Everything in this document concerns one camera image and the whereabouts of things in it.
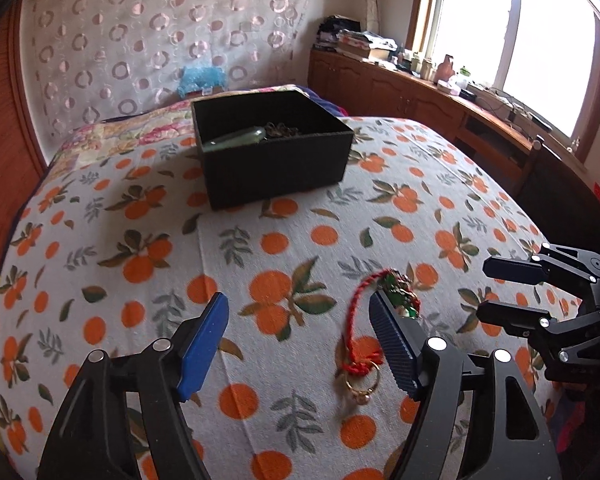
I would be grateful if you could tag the blue lace cloth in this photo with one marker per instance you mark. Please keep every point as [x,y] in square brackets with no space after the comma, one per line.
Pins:
[202,79]

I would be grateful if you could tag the dark wooden chair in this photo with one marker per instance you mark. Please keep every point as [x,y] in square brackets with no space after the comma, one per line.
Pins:
[555,180]

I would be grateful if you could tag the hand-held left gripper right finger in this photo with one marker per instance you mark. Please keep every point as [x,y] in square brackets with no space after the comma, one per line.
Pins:
[395,345]

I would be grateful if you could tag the black storage box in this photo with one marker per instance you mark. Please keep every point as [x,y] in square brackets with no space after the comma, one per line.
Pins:
[280,170]

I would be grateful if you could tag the circle pattern wall curtain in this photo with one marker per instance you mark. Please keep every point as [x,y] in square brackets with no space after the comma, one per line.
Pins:
[130,35]

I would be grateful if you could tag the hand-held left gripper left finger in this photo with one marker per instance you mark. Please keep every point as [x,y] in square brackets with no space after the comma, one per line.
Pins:
[202,345]

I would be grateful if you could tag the orange fruit print cloth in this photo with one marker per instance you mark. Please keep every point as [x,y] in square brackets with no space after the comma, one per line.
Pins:
[180,270]

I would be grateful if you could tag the small black device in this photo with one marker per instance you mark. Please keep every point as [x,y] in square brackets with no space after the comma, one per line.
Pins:
[467,94]

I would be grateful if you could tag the long wooden cabinet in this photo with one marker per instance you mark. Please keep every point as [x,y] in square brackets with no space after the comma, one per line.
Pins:
[405,95]

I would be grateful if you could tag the pale green jade bangle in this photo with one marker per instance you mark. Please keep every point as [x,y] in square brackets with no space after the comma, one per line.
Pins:
[240,137]

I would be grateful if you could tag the wooden frame window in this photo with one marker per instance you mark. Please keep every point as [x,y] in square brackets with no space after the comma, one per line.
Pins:
[480,20]

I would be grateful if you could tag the navy blanket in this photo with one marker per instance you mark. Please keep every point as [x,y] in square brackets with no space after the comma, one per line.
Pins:
[325,102]

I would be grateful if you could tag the row of toiletry bottles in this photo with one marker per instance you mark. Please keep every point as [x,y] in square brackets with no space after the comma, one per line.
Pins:
[447,67]

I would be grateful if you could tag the wooden slatted wardrobe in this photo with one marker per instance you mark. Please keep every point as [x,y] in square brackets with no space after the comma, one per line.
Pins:
[5,160]

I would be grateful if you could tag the small cardboard box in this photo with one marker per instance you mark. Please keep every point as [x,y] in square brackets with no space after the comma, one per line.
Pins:
[205,92]

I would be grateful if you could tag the stack of clothes and books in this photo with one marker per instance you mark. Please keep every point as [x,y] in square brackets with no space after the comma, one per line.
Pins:
[355,40]

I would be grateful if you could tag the white tissue box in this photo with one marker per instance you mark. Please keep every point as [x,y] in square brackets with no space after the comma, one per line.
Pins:
[448,86]

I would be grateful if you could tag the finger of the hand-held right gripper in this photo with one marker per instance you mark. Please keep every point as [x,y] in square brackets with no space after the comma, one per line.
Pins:
[512,270]
[507,317]

